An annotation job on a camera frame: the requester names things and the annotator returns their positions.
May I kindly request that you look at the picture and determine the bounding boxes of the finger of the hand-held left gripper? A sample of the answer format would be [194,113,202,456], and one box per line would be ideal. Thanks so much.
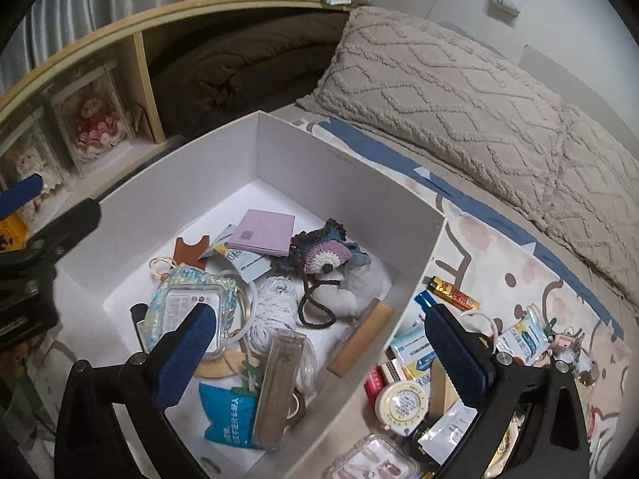
[0,173,46,218]
[0,197,103,281]

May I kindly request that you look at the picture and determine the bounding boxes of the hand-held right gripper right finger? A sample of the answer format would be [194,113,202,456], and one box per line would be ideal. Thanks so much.
[423,303,594,479]

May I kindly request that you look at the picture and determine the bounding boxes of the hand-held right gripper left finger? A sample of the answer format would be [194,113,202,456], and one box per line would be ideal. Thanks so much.
[52,302,220,479]

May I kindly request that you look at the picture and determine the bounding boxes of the black lighter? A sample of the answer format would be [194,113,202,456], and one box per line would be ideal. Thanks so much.
[130,303,151,353]

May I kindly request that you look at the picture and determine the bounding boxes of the blue gold brocade pouch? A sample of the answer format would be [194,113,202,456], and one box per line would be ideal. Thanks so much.
[137,264,239,356]

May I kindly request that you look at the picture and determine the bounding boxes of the blue foil packet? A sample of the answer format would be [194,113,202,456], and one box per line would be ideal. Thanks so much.
[198,382,261,453]

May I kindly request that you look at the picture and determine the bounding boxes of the square wooden board clear hook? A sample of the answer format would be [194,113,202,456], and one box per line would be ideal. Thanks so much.
[326,298,395,378]

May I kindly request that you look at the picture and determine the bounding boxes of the brown leather card holder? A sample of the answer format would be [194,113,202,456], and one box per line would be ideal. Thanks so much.
[172,236,213,265]

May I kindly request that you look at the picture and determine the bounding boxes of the pink notebook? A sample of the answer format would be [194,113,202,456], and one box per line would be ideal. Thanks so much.
[226,208,297,255]

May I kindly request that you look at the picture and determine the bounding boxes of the crochet pouch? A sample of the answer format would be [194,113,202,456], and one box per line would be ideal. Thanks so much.
[291,218,371,331]

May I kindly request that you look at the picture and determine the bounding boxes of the white cardboard box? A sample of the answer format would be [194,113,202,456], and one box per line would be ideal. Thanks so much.
[55,110,447,471]

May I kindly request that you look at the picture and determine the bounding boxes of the beige doll in clear case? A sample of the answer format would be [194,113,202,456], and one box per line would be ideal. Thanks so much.
[0,124,67,211]

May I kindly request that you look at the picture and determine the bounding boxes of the yellow box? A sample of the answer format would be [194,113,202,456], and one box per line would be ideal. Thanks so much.
[0,212,27,253]

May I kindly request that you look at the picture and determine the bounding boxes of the blue wipes packet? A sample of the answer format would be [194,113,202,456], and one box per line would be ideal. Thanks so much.
[389,328,438,373]

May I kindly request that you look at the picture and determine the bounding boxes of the yellow lighter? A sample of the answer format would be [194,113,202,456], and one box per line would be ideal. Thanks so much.
[431,275,481,311]

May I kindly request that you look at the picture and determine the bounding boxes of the blue white sachet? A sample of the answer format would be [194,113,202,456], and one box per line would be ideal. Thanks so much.
[494,308,551,366]

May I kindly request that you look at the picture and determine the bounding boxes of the white round tin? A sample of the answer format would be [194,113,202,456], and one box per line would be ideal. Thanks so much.
[374,380,431,430]

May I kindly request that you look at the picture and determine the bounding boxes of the white sachet packet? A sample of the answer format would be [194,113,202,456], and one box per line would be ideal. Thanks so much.
[416,401,481,466]
[204,224,273,283]

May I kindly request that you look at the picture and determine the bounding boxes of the red small box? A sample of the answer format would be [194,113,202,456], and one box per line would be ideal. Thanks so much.
[364,366,388,401]

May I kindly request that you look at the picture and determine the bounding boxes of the white yarn ball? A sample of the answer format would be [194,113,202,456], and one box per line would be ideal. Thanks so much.
[254,273,301,356]

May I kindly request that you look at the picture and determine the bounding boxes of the red doll in clear case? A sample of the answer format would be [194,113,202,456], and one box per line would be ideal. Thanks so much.
[51,66,137,176]

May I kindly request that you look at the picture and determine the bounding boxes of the printed blanket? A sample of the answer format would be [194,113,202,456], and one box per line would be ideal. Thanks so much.
[294,115,639,479]

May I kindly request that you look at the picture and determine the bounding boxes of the bunch of keys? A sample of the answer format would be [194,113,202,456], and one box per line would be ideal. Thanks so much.
[543,318,601,386]

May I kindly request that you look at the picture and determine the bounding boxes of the white fluffy pompom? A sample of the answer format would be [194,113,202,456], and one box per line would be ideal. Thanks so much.
[319,258,391,316]

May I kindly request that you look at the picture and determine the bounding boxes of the clear blister pack pink nails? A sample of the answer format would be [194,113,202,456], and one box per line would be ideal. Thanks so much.
[323,433,423,479]

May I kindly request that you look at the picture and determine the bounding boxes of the wooden shelf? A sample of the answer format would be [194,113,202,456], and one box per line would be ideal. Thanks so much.
[0,0,351,201]

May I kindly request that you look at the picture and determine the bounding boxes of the grey curtain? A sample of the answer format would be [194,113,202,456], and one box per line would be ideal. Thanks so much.
[0,0,265,97]

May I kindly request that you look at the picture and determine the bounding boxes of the beige tufted pillow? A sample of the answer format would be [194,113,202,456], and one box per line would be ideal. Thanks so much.
[541,104,639,301]
[296,6,571,201]

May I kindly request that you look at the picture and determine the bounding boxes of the brown folded blanket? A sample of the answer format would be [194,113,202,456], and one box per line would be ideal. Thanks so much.
[147,6,351,127]

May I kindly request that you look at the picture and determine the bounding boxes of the white plastic ring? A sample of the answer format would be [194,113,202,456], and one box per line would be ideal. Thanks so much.
[464,310,500,346]
[218,268,261,346]

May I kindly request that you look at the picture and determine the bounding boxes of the green keychain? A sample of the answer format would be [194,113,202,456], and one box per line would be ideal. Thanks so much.
[239,358,263,391]

